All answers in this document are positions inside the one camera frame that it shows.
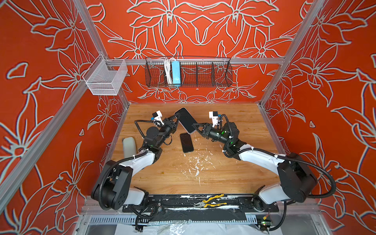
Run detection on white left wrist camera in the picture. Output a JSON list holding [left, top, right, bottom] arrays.
[[151, 110, 164, 125]]

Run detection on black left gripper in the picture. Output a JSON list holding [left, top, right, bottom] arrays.
[[156, 114, 179, 149]]

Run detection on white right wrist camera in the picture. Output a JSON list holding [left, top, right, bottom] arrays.
[[209, 111, 220, 127]]

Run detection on pale green soap bar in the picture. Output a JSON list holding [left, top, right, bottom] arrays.
[[122, 137, 137, 159]]

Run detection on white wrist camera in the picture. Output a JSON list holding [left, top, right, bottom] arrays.
[[151, 110, 164, 125], [209, 111, 220, 127]]

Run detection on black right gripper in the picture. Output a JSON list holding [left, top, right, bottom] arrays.
[[196, 122, 234, 146]]

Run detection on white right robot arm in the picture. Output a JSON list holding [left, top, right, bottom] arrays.
[[193, 122, 337, 205]]

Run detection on light blue flat box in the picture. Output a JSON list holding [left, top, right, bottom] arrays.
[[171, 60, 181, 87]]

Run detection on clear plastic wall bin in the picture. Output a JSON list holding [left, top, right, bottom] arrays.
[[83, 54, 128, 96]]

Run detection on yellow handled pliers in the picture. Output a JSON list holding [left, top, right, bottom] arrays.
[[193, 193, 228, 208]]

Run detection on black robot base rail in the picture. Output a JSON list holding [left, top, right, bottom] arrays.
[[121, 194, 282, 225]]

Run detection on black smartphone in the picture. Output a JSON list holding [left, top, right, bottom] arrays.
[[180, 133, 194, 153]]

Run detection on white coiled cable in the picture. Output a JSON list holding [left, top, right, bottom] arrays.
[[163, 58, 173, 85]]

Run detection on black wire wall basket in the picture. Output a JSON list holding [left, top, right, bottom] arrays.
[[145, 56, 233, 88]]

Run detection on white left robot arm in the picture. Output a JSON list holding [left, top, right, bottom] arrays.
[[91, 114, 180, 211]]

